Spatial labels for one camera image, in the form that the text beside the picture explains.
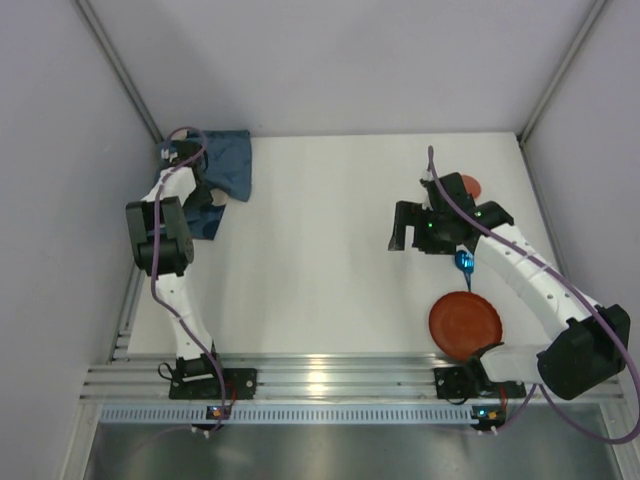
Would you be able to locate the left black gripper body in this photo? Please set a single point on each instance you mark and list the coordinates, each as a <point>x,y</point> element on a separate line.
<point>201,195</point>

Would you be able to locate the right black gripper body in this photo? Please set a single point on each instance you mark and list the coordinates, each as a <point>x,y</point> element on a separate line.
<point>417,228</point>

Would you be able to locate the blue plastic spoon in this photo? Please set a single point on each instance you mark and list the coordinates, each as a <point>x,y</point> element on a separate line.
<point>460,260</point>

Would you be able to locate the blue letter placemat cloth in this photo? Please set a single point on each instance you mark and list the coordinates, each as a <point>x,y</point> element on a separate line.
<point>229,171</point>

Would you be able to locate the pink plastic cup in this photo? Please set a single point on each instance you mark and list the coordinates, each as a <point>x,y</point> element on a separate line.
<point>472,186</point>

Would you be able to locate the red plastic plate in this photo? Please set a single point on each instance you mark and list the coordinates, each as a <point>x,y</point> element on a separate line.
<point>461,323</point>

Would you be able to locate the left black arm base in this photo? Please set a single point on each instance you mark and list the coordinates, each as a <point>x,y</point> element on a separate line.
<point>240,384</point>

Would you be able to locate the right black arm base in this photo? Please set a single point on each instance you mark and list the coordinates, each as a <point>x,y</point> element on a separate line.
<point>460,383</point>

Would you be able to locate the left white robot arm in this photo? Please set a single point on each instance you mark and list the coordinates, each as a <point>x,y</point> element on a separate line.
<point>163,248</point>

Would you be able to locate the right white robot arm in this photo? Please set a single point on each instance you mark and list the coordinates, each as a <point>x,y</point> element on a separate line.
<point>585,340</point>

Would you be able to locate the aluminium mounting rail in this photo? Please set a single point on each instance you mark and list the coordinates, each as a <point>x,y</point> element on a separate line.
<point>324,378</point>

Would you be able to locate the perforated cable duct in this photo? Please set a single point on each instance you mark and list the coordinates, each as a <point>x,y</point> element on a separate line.
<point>301,414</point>

